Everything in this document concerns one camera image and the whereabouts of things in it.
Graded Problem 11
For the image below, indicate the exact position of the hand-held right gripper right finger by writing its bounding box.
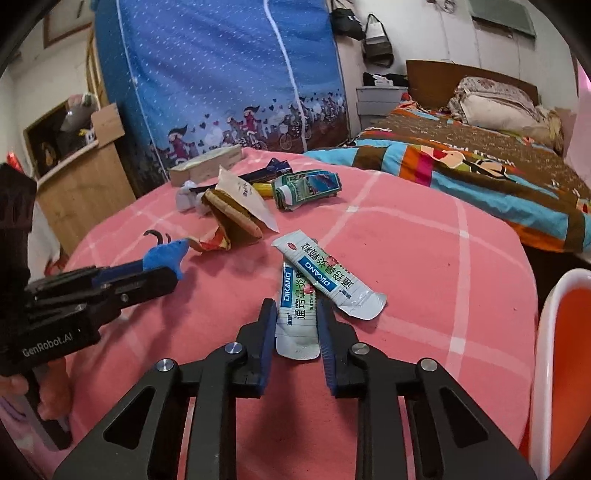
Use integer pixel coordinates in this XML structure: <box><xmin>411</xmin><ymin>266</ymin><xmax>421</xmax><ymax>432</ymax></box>
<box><xmin>316</xmin><ymin>299</ymin><xmax>539</xmax><ymax>480</ymax></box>

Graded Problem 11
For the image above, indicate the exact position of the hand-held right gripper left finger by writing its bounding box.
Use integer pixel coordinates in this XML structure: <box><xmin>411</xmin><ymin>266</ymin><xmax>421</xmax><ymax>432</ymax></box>
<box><xmin>53</xmin><ymin>298</ymin><xmax>278</xmax><ymax>480</ymax></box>

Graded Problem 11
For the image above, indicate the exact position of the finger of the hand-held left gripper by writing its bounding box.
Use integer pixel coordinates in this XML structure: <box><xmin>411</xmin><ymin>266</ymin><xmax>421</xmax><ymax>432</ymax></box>
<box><xmin>90</xmin><ymin>267</ymin><xmax>178</xmax><ymax>319</ymax></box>
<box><xmin>91</xmin><ymin>260</ymin><xmax>147</xmax><ymax>286</ymax></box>

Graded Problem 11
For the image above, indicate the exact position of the white sachet green label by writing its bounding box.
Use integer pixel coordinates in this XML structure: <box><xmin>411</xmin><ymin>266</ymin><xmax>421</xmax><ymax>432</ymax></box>
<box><xmin>276</xmin><ymin>263</ymin><xmax>321</xmax><ymax>361</ymax></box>

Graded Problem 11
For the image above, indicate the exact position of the white sachet blue label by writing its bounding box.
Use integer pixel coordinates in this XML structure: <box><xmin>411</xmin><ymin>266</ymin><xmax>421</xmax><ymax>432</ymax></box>
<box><xmin>271</xmin><ymin>229</ymin><xmax>387</xmax><ymax>320</ymax></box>

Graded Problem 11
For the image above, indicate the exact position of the orange bin white rim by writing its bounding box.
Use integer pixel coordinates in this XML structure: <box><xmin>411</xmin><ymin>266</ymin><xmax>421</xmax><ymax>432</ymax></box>
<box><xmin>529</xmin><ymin>268</ymin><xmax>591</xmax><ymax>480</ymax></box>

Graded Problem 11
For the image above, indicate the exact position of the person's left hand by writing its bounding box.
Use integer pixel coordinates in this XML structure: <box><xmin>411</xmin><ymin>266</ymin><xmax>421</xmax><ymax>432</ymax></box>
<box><xmin>0</xmin><ymin>357</ymin><xmax>74</xmax><ymax>421</ymax></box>

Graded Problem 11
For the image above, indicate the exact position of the red orange wrapper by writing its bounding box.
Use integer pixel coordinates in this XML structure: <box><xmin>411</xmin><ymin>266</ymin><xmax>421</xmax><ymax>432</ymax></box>
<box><xmin>187</xmin><ymin>228</ymin><xmax>232</xmax><ymax>254</ymax></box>

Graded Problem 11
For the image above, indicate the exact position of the light wooden cabinet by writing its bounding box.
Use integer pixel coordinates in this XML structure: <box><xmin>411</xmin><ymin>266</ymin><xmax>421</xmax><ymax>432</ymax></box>
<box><xmin>23</xmin><ymin>99</ymin><xmax>139</xmax><ymax>254</ymax></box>

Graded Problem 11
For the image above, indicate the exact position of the white crumpled tissue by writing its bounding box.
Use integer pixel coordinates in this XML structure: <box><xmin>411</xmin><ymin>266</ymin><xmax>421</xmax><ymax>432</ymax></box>
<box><xmin>175</xmin><ymin>181</ymin><xmax>213</xmax><ymax>217</ymax></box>

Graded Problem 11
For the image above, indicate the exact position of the pink checked blanket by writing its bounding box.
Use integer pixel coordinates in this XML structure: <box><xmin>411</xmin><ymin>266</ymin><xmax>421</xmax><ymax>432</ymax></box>
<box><xmin>60</xmin><ymin>148</ymin><xmax>539</xmax><ymax>480</ymax></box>

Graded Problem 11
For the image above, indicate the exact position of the brown snack wrapper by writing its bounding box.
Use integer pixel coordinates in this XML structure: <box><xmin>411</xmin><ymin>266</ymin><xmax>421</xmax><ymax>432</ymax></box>
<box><xmin>202</xmin><ymin>189</ymin><xmax>264</xmax><ymax>243</ymax></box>

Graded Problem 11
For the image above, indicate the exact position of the white paper bag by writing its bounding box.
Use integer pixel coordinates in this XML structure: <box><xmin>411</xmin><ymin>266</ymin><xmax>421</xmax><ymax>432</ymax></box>
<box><xmin>215</xmin><ymin>165</ymin><xmax>280</xmax><ymax>233</ymax></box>

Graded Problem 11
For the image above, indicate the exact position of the flat cardboard box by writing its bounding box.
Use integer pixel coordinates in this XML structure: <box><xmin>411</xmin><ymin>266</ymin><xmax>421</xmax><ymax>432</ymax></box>
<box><xmin>169</xmin><ymin>145</ymin><xmax>244</xmax><ymax>186</ymax></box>

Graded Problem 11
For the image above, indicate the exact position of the dark framed board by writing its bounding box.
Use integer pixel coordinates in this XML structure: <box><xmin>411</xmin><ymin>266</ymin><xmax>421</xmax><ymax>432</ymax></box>
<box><xmin>24</xmin><ymin>102</ymin><xmax>88</xmax><ymax>178</ymax></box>

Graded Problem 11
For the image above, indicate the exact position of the brown cardboard piece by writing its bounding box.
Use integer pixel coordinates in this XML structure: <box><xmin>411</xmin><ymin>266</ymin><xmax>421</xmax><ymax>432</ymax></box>
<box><xmin>90</xmin><ymin>102</ymin><xmax>126</xmax><ymax>145</ymax></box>

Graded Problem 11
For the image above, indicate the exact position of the green crumpled packet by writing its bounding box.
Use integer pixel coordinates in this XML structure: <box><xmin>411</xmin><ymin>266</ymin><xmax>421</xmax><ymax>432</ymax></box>
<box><xmin>271</xmin><ymin>170</ymin><xmax>341</xmax><ymax>212</ymax></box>

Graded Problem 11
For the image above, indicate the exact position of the grey plush toy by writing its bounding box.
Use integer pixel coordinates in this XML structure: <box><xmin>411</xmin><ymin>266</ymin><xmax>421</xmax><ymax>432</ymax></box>
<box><xmin>60</xmin><ymin>92</ymin><xmax>100</xmax><ymax>139</ymax></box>

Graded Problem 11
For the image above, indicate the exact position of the dark blue wrapper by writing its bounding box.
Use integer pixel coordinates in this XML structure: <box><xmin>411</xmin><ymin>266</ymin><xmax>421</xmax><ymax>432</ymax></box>
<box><xmin>238</xmin><ymin>158</ymin><xmax>293</xmax><ymax>183</ymax></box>

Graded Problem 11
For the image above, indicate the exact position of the bamboo rack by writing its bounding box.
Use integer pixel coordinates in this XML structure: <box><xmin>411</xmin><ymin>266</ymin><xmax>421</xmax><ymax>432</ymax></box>
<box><xmin>85</xmin><ymin>32</ymin><xmax>110</xmax><ymax>108</ymax></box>

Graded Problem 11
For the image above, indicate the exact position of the blue fabric wardrobe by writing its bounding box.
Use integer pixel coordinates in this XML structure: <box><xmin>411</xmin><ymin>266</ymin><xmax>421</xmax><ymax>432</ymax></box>
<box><xmin>95</xmin><ymin>0</ymin><xmax>352</xmax><ymax>195</ymax></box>

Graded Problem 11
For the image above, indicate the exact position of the colourful printed bed blanket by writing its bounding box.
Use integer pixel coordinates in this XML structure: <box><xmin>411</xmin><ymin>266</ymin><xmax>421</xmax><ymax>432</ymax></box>
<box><xmin>305</xmin><ymin>99</ymin><xmax>591</xmax><ymax>254</ymax></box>

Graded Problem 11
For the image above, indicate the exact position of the grey nightstand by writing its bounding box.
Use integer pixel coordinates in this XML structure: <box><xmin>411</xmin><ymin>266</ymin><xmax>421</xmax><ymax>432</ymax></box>
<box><xmin>356</xmin><ymin>85</ymin><xmax>409</xmax><ymax>134</ymax></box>

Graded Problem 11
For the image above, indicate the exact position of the black clothes pile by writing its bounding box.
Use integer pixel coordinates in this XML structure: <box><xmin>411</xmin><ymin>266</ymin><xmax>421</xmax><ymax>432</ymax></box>
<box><xmin>362</xmin><ymin>71</ymin><xmax>409</xmax><ymax>88</ymax></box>

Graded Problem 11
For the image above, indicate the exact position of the brown wooden headboard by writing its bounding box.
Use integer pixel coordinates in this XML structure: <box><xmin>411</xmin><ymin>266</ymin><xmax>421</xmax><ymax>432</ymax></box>
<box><xmin>406</xmin><ymin>59</ymin><xmax>540</xmax><ymax>112</ymax></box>

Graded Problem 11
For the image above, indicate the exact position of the floral pillow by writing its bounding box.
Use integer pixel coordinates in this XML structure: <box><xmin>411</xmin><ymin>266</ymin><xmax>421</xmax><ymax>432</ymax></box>
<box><xmin>449</xmin><ymin>76</ymin><xmax>561</xmax><ymax>137</ymax></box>

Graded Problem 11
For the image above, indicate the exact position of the grey hanging bag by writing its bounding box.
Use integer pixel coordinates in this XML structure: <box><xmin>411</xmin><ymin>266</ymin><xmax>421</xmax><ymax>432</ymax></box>
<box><xmin>361</xmin><ymin>13</ymin><xmax>394</xmax><ymax>66</ymax></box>

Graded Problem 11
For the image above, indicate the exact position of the black hanging bag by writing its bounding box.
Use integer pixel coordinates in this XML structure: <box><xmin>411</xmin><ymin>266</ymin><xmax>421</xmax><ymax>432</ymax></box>
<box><xmin>330</xmin><ymin>0</ymin><xmax>365</xmax><ymax>40</ymax></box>

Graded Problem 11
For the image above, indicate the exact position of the wall picture frame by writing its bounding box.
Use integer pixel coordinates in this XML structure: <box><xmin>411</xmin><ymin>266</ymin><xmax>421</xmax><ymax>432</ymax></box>
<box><xmin>42</xmin><ymin>0</ymin><xmax>95</xmax><ymax>47</ymax></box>

